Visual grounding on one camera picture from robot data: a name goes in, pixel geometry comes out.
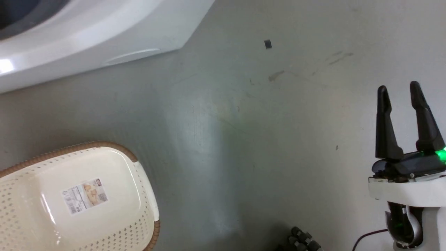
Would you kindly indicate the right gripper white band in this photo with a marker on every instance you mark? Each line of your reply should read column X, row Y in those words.
column 407, row 188

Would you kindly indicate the small black floor marker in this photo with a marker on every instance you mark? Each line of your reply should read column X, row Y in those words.
column 268, row 44

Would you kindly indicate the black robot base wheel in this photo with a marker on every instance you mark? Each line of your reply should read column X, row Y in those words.
column 299, row 240

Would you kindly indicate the paper label sticker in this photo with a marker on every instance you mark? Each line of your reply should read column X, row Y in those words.
column 85, row 195

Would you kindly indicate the white washing machine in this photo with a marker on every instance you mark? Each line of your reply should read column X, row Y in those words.
column 104, row 31

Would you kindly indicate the oval washer filter cover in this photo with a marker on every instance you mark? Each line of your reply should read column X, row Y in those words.
column 132, row 55

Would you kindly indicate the cream perforated laundry basket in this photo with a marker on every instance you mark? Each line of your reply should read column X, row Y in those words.
column 115, row 209

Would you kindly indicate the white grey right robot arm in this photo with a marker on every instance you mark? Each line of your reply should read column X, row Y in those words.
column 432, row 230

